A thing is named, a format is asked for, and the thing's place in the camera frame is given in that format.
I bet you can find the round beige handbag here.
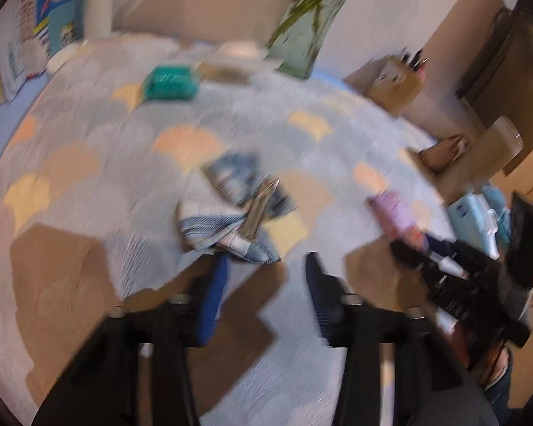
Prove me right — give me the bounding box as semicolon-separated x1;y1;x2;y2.
415;135;470;174

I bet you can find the row of standing books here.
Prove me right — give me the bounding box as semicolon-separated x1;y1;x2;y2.
0;0;94;112

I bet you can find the glass vase with green stems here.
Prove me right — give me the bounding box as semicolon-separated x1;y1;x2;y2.
266;0;366;81

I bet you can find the light blue tissue box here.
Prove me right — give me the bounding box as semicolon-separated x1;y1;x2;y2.
448;190;501;261

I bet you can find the dark hair clip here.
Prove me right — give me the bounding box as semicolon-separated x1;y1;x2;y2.
239;179;281;241

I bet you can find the teal green packet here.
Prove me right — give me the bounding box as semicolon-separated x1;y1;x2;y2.
141;65;201;103

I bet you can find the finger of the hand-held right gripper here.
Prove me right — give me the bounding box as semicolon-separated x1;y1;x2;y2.
390;240;434;273
424;233;474;258

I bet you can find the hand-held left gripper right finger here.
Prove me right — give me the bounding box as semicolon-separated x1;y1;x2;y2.
304;251;501;426

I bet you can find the white desk lamp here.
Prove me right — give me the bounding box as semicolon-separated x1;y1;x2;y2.
46;0;114;74

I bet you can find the blue plaid cloth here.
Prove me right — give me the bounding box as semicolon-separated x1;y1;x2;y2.
175;153;296;263

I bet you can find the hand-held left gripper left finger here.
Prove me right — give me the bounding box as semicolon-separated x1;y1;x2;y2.
31;252;230;426

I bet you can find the pink lilac small packet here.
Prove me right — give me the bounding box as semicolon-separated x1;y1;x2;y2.
367;190;427;250

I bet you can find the bunch of pens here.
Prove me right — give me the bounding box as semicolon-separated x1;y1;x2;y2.
397;47;430;72

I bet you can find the wooden pen holder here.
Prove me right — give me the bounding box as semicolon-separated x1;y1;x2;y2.
366;55;427;116

